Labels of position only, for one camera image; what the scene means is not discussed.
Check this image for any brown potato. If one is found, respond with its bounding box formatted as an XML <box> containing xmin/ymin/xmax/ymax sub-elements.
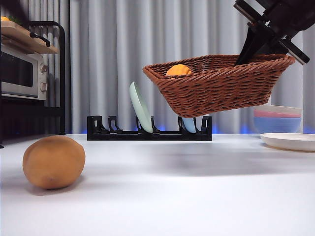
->
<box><xmin>22</xmin><ymin>135</ymin><xmax>86</xmax><ymax>190</ymax></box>

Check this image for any wooden board with black handle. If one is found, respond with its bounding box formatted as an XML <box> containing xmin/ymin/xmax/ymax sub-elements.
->
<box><xmin>0</xmin><ymin>21</ymin><xmax>60</xmax><ymax>55</ymax></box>

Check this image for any black metal shelf frame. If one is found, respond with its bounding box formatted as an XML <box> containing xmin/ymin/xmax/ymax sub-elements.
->
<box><xmin>0</xmin><ymin>21</ymin><xmax>66</xmax><ymax>148</ymax></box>

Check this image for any black dish rack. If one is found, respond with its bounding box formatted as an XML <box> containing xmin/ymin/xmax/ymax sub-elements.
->
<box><xmin>87</xmin><ymin>115</ymin><xmax>213</xmax><ymax>142</ymax></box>

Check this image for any light blue plate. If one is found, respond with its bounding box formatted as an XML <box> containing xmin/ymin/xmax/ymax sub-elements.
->
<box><xmin>181</xmin><ymin>117</ymin><xmax>197</xmax><ymax>134</ymax></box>

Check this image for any yellow corn cob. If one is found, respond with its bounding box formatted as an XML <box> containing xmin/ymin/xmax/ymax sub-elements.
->
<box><xmin>166</xmin><ymin>63</ymin><xmax>192</xmax><ymax>76</ymax></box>

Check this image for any grey pleated curtain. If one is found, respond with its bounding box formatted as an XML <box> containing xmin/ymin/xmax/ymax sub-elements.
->
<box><xmin>19</xmin><ymin>0</ymin><xmax>315</xmax><ymax>135</ymax></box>

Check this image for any pink bowl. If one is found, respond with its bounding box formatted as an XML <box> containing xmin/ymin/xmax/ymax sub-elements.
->
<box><xmin>253</xmin><ymin>110</ymin><xmax>302</xmax><ymax>118</ymax></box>

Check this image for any blue bowl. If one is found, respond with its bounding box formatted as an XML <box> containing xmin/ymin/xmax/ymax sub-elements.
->
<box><xmin>253</xmin><ymin>117</ymin><xmax>301</xmax><ymax>135</ymax></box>

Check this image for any brown wicker basket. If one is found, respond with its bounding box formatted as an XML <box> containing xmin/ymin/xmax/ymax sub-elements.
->
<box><xmin>142</xmin><ymin>54</ymin><xmax>296</xmax><ymax>118</ymax></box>

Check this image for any beige bowl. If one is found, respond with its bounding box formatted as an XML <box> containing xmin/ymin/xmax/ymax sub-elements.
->
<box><xmin>265</xmin><ymin>104</ymin><xmax>303</xmax><ymax>116</ymax></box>

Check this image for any cream white plate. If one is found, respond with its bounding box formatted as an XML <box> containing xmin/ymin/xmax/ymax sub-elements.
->
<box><xmin>260</xmin><ymin>132</ymin><xmax>315</xmax><ymax>152</ymax></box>

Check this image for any silver toaster oven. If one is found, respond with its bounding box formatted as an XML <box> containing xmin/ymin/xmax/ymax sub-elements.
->
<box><xmin>0</xmin><ymin>43</ymin><xmax>49</xmax><ymax>101</ymax></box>

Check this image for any pale green plate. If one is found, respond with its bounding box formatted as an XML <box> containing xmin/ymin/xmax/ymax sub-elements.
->
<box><xmin>129</xmin><ymin>82</ymin><xmax>154</xmax><ymax>133</ymax></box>

